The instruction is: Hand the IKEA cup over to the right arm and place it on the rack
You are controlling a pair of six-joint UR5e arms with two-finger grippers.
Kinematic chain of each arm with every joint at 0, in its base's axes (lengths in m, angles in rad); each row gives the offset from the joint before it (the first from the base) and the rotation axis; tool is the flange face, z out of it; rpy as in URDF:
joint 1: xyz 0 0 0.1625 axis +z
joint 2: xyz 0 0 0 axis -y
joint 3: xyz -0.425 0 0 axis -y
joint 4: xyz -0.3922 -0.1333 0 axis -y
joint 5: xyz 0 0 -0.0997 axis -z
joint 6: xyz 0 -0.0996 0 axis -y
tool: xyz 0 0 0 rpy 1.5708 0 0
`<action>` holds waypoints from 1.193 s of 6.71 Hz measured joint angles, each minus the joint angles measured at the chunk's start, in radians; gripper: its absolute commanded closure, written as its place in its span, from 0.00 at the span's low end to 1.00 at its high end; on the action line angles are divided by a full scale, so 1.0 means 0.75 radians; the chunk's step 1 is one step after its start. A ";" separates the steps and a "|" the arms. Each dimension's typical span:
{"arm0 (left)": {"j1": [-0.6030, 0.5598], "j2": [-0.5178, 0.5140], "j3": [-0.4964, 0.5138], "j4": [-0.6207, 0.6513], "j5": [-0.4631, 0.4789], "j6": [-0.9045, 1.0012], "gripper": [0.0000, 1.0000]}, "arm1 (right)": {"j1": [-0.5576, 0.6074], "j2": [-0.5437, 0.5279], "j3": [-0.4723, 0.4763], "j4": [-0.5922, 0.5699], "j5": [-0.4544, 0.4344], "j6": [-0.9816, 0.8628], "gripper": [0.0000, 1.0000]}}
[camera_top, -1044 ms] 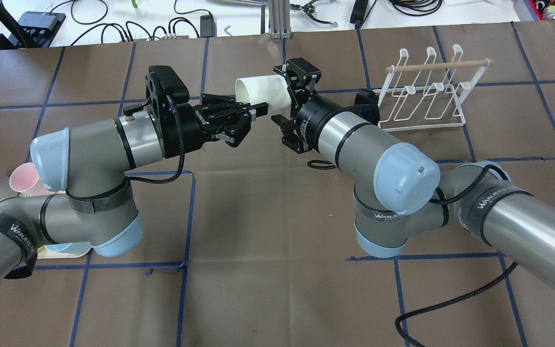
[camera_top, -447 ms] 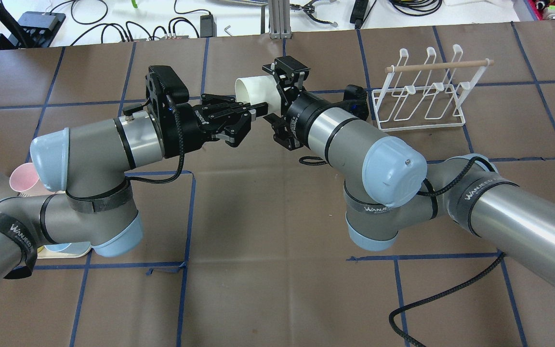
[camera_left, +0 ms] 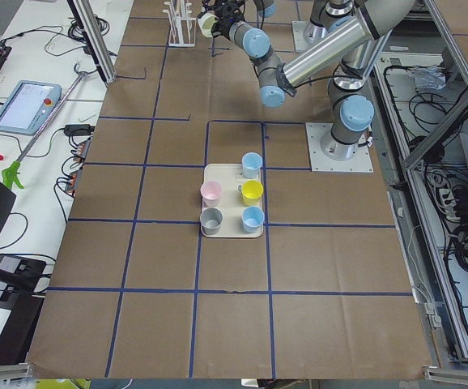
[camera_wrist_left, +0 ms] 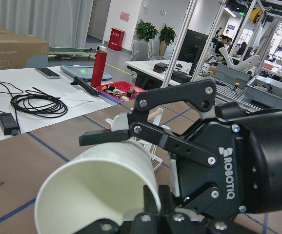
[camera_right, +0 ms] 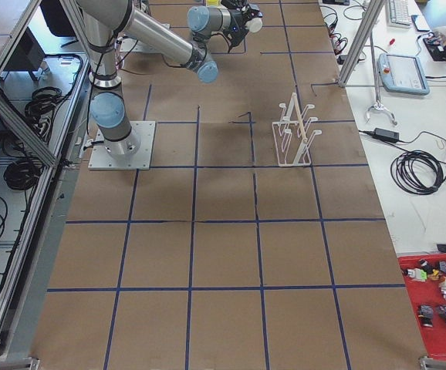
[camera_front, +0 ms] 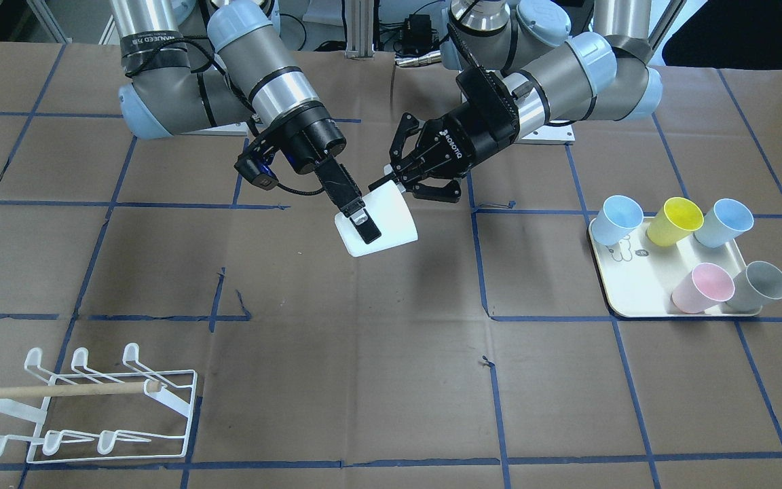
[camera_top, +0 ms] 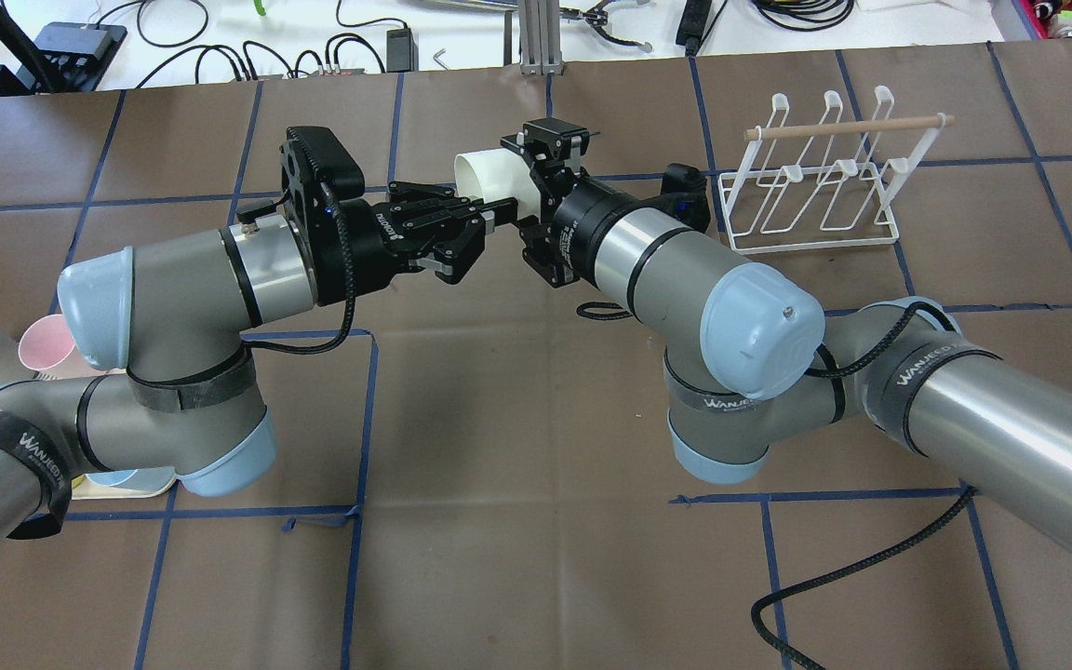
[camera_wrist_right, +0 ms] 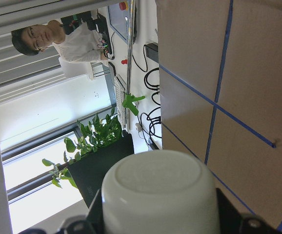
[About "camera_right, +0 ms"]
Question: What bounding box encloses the white keyboard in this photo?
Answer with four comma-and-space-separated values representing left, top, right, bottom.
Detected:
385, 0, 411, 29

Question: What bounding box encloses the blue teach pendant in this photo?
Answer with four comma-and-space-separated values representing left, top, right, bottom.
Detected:
377, 53, 430, 96

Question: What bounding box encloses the metal reacher grabber tool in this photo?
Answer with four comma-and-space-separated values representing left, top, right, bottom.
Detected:
364, 0, 398, 126

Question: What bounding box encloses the red parts tray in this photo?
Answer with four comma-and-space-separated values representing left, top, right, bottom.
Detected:
398, 254, 446, 360

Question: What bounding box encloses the black smartphone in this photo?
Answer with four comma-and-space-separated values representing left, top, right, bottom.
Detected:
411, 15, 431, 32

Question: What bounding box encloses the black power adapter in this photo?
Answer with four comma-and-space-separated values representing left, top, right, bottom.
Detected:
373, 127, 400, 143

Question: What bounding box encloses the white plastic cup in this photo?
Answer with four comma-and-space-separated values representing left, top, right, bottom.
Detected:
245, 17, 263, 33

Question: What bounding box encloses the coiled black cable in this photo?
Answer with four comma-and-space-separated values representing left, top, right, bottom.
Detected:
390, 150, 446, 196

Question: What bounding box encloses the aluminium frame post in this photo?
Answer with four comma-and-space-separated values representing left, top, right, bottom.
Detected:
338, 0, 385, 87

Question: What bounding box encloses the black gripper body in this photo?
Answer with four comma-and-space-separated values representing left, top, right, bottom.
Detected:
222, 1, 263, 39

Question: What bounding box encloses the white wire cup rack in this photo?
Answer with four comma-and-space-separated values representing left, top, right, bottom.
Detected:
272, 92, 322, 167

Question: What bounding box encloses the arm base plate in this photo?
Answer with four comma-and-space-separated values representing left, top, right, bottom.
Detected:
88, 121, 156, 170

